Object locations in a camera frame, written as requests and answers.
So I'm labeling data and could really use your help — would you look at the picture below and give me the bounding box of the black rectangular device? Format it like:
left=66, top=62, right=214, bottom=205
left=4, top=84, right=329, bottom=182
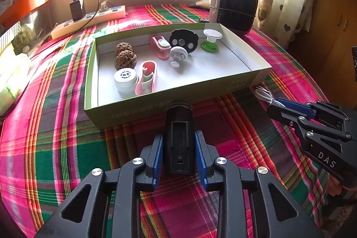
left=164, top=101, right=196, bottom=175

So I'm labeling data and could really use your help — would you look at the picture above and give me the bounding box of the orange box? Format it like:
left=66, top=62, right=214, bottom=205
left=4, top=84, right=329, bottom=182
left=0, top=0, right=53, bottom=28

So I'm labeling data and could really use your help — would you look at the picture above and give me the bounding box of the green tissue pack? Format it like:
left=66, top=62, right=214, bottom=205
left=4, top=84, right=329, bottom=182
left=0, top=55, right=31, bottom=113

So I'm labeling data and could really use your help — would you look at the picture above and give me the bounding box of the beige power strip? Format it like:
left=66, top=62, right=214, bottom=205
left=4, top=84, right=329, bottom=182
left=51, top=5, right=127, bottom=40

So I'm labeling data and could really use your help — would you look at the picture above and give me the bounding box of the clear plastic container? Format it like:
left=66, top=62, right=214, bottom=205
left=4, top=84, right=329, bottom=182
left=11, top=11, right=52, bottom=56

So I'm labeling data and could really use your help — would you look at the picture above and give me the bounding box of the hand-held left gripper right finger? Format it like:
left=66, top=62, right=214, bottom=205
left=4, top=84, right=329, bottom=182
left=194, top=130, right=325, bottom=238

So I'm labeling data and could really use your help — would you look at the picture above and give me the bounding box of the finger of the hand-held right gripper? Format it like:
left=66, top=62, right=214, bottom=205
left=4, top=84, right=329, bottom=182
left=277, top=99, right=349, bottom=131
left=266, top=105, right=353, bottom=150

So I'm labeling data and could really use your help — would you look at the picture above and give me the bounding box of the white round knob gadget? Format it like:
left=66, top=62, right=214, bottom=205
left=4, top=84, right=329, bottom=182
left=170, top=46, right=189, bottom=69

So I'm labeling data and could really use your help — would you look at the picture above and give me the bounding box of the green cardboard box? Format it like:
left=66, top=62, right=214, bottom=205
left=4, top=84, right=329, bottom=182
left=84, top=23, right=272, bottom=130

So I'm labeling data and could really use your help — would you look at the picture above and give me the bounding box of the grey portable heater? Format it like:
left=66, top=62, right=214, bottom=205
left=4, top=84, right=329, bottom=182
left=209, top=0, right=258, bottom=35

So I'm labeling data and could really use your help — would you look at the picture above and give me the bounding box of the large pink clip holder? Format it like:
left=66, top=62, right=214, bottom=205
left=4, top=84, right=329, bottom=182
left=135, top=60, right=159, bottom=96

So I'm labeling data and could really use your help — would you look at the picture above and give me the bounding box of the black round device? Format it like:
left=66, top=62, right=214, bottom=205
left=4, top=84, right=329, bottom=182
left=168, top=29, right=199, bottom=55

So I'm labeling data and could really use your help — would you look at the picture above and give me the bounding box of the small pink clip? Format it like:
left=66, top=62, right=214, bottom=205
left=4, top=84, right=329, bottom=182
left=150, top=35, right=172, bottom=60

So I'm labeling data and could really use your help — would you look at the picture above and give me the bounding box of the white and green spool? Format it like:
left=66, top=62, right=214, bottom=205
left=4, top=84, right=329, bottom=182
left=200, top=28, right=223, bottom=53

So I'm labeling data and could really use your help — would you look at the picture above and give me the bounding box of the small white jar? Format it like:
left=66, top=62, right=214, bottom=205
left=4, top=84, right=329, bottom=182
left=113, top=69, right=139, bottom=96

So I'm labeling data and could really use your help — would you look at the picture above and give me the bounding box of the black charger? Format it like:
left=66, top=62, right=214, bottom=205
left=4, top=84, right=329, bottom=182
left=69, top=0, right=85, bottom=21

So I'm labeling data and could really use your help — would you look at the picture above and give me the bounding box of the brown wrinkled walnut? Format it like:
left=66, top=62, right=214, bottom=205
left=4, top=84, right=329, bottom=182
left=115, top=42, right=132, bottom=56
left=114, top=51, right=138, bottom=71

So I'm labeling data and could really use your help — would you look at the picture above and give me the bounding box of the wooden cabinet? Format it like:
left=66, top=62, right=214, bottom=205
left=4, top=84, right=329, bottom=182
left=287, top=0, right=357, bottom=105

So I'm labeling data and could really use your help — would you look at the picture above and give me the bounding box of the white cable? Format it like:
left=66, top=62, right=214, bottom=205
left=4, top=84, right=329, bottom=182
left=254, top=85, right=286, bottom=107

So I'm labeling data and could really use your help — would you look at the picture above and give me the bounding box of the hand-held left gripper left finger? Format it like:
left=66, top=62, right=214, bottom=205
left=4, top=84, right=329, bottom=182
left=33, top=133, right=164, bottom=238

